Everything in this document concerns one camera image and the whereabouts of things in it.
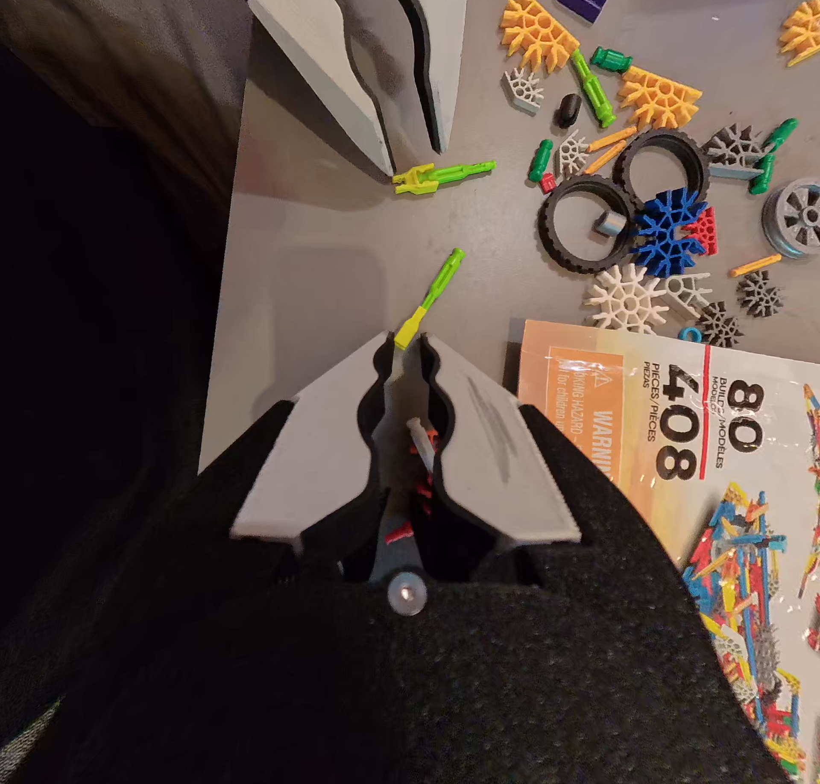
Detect lime green rod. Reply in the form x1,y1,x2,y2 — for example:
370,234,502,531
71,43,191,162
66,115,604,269
570,47,617,128
418,247,467,314
430,159,498,188

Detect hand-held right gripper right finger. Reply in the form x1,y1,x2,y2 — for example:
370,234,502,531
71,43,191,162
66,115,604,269
418,334,583,552

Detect black toy tire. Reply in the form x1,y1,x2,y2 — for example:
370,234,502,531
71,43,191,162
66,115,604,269
612,127,712,211
537,176,641,275

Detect white fan connector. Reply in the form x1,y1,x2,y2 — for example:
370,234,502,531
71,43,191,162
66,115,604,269
663,272,714,320

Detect dark grey snowflake connector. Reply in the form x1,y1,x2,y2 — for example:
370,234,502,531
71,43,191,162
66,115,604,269
694,300,745,349
735,269,785,319

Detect white snowflake connector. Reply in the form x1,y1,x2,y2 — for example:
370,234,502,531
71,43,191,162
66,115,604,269
582,262,670,335

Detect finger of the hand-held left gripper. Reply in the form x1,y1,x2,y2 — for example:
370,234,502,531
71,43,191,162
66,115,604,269
238,0,395,176
389,0,472,155

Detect red fan connector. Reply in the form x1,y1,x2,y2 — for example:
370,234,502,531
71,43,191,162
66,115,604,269
682,206,718,256

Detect pale grey small connector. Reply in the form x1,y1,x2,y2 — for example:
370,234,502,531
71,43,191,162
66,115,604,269
503,68,545,115
554,129,590,179

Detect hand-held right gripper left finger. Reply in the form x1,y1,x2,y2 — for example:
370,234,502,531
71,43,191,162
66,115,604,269
229,331,395,553

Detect blue snowflake connector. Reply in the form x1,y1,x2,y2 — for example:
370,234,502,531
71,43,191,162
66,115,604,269
637,187,709,237
630,223,706,279

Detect grey fan connector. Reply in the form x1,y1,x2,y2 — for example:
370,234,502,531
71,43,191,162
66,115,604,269
701,123,770,170

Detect yellow toy rod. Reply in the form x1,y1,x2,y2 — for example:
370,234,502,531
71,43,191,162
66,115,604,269
586,126,638,154
582,140,629,176
730,254,784,279

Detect red connector on white rod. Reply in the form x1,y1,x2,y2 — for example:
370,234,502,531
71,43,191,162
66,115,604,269
383,417,443,546

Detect grey wheel hub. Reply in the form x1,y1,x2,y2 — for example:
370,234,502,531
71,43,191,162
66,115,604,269
761,177,820,261

